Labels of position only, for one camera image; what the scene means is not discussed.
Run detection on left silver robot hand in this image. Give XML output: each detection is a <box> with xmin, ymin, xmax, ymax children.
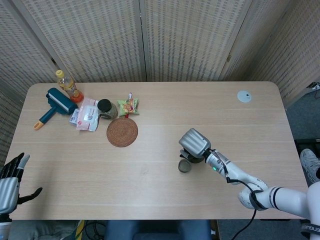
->
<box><xmin>0</xmin><ymin>152</ymin><xmax>43</xmax><ymax>215</ymax></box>

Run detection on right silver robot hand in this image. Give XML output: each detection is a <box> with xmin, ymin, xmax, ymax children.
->
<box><xmin>178</xmin><ymin>128</ymin><xmax>213</xmax><ymax>161</ymax></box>

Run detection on grey round bowl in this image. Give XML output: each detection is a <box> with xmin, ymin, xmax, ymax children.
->
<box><xmin>177</xmin><ymin>159</ymin><xmax>193</xmax><ymax>174</ymax></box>

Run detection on grey fabric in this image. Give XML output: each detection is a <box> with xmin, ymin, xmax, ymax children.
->
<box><xmin>9</xmin><ymin>220</ymin><xmax>78</xmax><ymax>240</ymax></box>

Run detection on round woven rattan coaster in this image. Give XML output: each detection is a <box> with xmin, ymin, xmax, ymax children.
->
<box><xmin>106</xmin><ymin>118</ymin><xmax>139</xmax><ymax>148</ymax></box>

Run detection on green snack bag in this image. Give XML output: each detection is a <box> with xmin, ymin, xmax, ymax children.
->
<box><xmin>116</xmin><ymin>97</ymin><xmax>140</xmax><ymax>118</ymax></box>

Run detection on red and white tube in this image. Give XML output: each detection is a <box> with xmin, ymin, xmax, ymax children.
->
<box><xmin>125</xmin><ymin>92</ymin><xmax>134</xmax><ymax>119</ymax></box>

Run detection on glass jar with black lid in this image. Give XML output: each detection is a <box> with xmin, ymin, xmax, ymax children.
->
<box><xmin>96</xmin><ymin>98</ymin><xmax>119</xmax><ymax>120</ymax></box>

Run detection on small blue tissue packet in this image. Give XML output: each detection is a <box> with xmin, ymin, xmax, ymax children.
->
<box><xmin>69</xmin><ymin>109</ymin><xmax>81</xmax><ymax>124</ymax></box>

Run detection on teal lint roller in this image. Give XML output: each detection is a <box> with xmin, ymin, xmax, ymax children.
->
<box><xmin>33</xmin><ymin>87</ymin><xmax>79</xmax><ymax>131</ymax></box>

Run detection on pink wet wipes pack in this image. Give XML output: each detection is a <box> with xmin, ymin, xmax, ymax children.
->
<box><xmin>75</xmin><ymin>97</ymin><xmax>100</xmax><ymax>133</ymax></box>

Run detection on grey sneaker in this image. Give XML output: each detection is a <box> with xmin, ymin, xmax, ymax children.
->
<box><xmin>299</xmin><ymin>148</ymin><xmax>320</xmax><ymax>183</ymax></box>

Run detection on orange drink bottle yellow cap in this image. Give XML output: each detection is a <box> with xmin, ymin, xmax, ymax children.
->
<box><xmin>55</xmin><ymin>69</ymin><xmax>85</xmax><ymax>103</ymax></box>

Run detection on woven folding screen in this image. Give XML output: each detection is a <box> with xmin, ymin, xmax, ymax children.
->
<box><xmin>0</xmin><ymin>0</ymin><xmax>320</xmax><ymax>166</ymax></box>

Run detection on grey round cable grommet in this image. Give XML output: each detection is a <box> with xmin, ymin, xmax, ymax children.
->
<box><xmin>236</xmin><ymin>90</ymin><xmax>253</xmax><ymax>103</ymax></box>

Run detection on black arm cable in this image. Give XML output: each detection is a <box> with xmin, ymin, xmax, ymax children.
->
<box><xmin>211</xmin><ymin>149</ymin><xmax>266</xmax><ymax>240</ymax></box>

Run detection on black floor cables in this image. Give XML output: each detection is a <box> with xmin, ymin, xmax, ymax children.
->
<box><xmin>84</xmin><ymin>219</ymin><xmax>107</xmax><ymax>240</ymax></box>

